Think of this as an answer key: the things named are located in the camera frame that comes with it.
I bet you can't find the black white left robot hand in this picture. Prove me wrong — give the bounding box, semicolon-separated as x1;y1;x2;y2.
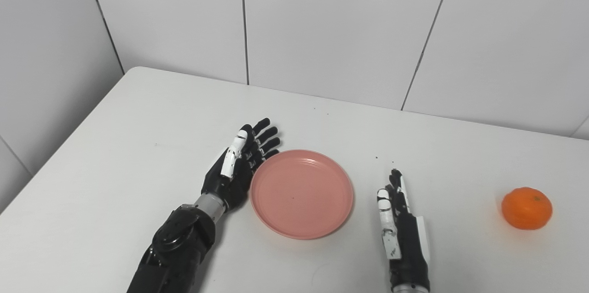
201;118;281;212

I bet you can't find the orange mandarin fruit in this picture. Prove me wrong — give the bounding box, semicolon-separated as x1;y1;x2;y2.
501;187;553;230

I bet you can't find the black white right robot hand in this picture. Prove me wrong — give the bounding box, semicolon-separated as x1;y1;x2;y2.
376;169;431;291

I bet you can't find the pink round plate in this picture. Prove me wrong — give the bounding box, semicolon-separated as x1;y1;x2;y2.
250;149;354;240

